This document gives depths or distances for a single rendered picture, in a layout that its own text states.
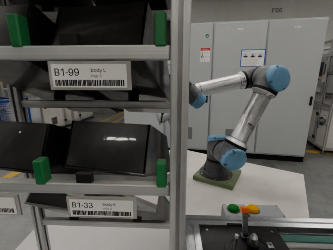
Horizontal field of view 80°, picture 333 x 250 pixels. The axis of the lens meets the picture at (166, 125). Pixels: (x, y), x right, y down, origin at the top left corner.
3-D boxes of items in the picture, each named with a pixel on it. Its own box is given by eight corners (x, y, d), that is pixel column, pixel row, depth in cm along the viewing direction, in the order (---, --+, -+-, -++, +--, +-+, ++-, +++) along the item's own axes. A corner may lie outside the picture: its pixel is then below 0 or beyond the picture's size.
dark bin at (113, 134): (131, 166, 57) (134, 141, 59) (175, 171, 54) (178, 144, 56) (63, 167, 30) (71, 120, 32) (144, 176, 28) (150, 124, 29)
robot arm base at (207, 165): (209, 164, 128) (210, 150, 125) (233, 171, 118) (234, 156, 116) (197, 173, 116) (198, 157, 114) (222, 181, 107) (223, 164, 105)
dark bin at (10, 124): (80, 165, 58) (83, 140, 59) (121, 169, 55) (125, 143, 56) (-31, 165, 31) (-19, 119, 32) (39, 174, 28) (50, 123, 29)
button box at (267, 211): (220, 216, 78) (221, 203, 77) (275, 218, 77) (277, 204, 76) (224, 229, 72) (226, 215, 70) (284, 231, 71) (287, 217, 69)
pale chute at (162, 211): (134, 220, 64) (138, 206, 66) (175, 227, 61) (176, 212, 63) (94, 205, 40) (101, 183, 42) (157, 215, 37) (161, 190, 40)
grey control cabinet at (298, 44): (247, 149, 400) (260, 27, 345) (291, 152, 385) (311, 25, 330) (253, 159, 349) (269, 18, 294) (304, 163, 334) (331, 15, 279)
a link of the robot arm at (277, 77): (226, 163, 110) (275, 72, 103) (240, 176, 96) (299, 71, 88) (208, 156, 107) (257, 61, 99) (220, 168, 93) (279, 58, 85)
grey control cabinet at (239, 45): (207, 146, 415) (213, 29, 360) (247, 149, 400) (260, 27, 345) (207, 156, 364) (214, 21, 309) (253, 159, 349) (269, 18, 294)
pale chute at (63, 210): (88, 219, 65) (93, 205, 67) (126, 225, 62) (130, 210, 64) (23, 203, 41) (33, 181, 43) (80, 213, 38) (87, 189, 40)
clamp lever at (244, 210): (240, 233, 58) (240, 206, 59) (247, 233, 58) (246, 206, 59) (245, 238, 54) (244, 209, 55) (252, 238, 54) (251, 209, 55)
